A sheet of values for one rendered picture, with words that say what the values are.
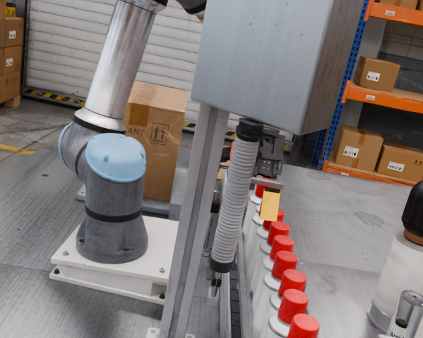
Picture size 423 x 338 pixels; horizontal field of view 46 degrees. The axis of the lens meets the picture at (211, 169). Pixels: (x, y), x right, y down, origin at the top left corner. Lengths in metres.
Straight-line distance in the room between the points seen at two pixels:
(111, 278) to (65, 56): 4.66
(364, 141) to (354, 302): 3.64
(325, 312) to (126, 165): 0.48
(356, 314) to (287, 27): 0.65
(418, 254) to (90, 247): 0.62
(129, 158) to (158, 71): 4.33
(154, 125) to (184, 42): 3.87
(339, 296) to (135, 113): 0.69
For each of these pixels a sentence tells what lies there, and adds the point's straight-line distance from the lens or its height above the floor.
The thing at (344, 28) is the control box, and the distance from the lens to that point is 0.62.
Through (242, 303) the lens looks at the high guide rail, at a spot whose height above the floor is 0.96.
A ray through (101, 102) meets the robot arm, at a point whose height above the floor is 1.17.
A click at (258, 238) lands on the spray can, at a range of 0.90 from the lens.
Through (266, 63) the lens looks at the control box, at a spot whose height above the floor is 1.36.
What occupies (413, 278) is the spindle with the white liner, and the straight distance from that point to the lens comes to 1.00.
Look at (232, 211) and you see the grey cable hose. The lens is 0.64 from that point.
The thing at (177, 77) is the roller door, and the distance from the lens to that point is 5.23.
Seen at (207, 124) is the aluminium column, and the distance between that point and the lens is 0.72.
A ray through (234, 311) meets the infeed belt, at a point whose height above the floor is 0.88.
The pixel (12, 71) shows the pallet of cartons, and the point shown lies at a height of 0.40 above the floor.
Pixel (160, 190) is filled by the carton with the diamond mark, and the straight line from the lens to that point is 1.40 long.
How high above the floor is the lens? 1.42
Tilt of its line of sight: 19 degrees down
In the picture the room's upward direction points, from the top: 11 degrees clockwise
